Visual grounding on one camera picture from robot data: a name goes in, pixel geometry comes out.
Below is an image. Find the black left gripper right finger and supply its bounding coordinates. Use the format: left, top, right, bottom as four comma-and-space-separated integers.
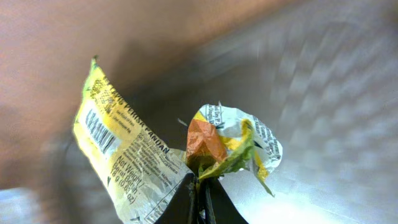
203, 178, 248, 224

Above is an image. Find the orange white wrapper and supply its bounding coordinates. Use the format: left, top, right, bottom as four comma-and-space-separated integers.
185, 104, 283, 196

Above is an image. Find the yellow green wrapper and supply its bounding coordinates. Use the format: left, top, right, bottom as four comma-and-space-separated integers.
73, 57, 193, 223

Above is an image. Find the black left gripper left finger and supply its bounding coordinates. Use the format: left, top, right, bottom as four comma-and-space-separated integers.
155, 173, 197, 224

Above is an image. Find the brown serving tray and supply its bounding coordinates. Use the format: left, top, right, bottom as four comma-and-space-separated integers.
40, 0, 398, 224

